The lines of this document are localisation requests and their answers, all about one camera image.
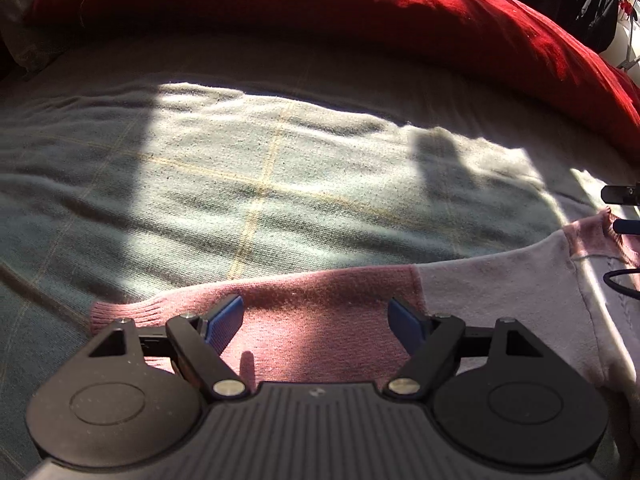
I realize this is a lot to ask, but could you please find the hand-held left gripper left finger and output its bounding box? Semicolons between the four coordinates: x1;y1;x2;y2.
87;294;248;402

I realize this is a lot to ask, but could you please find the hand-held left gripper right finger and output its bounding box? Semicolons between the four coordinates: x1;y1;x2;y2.
384;297;546;403

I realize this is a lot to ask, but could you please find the pink and white knit sweater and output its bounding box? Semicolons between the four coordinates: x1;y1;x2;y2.
89;209;640;441

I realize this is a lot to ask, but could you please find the green plaid bed blanket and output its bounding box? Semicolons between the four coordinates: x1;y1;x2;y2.
0;35;640;480

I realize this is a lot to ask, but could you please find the black hanging jacket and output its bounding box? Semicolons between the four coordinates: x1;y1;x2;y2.
550;0;621;53

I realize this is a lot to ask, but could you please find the red duvet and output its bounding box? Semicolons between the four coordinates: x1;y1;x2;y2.
25;0;640;148

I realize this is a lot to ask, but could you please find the grey pillow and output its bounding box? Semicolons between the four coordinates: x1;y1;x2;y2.
0;0;66;73

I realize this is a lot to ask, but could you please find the black cable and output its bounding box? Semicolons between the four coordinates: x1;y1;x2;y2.
603;269;640;302

